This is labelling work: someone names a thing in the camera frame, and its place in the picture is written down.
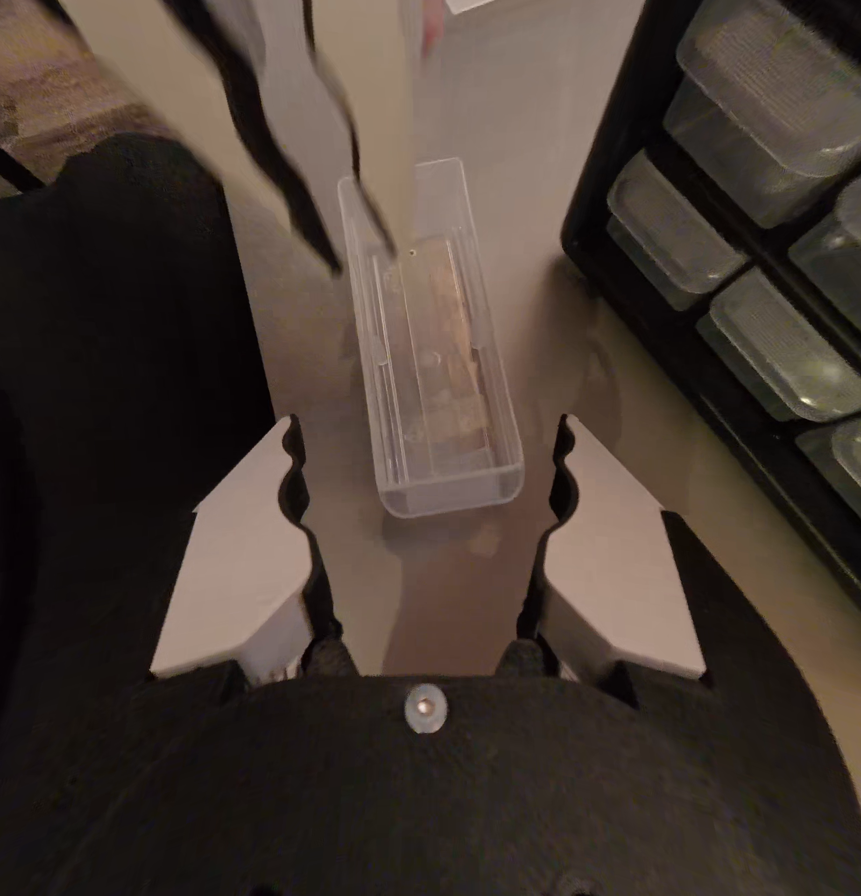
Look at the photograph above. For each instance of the clear plastic drawer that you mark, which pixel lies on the clear plastic drawer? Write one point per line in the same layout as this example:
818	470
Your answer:
437	392

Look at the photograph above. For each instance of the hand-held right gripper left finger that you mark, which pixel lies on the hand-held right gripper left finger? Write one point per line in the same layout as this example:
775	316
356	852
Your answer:
241	560

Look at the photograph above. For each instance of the black drawer cabinet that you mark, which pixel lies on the black drawer cabinet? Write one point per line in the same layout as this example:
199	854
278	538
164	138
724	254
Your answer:
633	105

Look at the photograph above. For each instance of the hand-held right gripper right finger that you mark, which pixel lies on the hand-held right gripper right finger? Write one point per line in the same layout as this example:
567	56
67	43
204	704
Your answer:
612	560

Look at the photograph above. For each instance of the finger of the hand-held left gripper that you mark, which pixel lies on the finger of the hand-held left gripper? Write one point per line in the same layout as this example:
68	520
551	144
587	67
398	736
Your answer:
301	91
276	182

